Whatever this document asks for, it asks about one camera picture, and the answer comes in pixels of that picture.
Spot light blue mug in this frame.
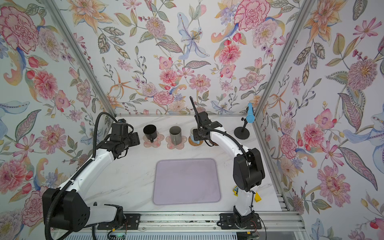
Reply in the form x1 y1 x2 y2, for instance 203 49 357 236
190 128 199 142

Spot woven rattan coaster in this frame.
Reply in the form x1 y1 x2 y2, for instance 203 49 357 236
188 137 204 147

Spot black mug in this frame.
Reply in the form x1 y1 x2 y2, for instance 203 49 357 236
143 125 158 143

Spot grey mug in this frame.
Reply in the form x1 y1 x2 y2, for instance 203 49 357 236
169 126 182 146

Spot pink flower coaster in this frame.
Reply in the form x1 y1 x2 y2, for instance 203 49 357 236
143 134 165 148
166 136 187 150

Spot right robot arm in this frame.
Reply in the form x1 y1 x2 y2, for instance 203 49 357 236
193 112 266 230

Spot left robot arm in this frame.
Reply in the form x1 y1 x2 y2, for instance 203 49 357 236
42 119 140 239

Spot blue microphone on stand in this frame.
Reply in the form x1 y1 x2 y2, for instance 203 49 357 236
234 103 256 140

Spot lavender tray mat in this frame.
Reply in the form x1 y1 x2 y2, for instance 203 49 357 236
153 158 221 206

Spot yellow blue sticker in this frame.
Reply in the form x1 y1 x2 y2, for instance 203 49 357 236
233 186 239 196

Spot yellow tag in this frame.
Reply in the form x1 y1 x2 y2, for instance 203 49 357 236
254 192 262 203

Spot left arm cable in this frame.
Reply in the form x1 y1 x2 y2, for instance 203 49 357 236
44 111 136 240

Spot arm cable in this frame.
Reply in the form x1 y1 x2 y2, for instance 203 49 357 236
189 96 256 211
44 111 136 240

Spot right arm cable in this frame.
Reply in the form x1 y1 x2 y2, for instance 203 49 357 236
189 96 256 211

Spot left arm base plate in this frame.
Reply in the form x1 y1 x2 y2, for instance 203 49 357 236
97 214 141 231

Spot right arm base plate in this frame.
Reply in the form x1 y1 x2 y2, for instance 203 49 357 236
216 213 262 230

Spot aluminium front rail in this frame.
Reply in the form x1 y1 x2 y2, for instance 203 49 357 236
47 211 307 233

